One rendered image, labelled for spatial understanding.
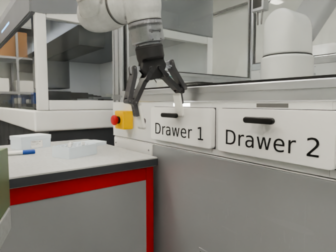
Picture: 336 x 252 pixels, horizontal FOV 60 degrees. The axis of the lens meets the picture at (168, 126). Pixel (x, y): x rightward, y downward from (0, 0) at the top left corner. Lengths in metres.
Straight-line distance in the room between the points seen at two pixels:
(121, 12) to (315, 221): 0.65
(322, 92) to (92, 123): 1.23
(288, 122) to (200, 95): 0.29
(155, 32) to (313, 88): 0.39
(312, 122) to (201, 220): 0.44
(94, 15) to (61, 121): 0.80
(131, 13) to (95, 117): 0.94
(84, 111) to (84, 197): 0.78
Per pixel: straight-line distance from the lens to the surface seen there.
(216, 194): 0.83
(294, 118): 0.64
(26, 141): 1.26
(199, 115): 0.82
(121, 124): 1.14
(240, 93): 0.75
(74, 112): 1.58
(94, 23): 0.90
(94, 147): 1.06
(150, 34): 0.77
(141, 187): 0.99
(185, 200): 0.94
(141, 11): 0.77
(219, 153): 0.80
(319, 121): 0.62
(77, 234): 0.93
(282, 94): 0.67
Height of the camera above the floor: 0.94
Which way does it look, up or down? 5 degrees down
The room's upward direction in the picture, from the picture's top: straight up
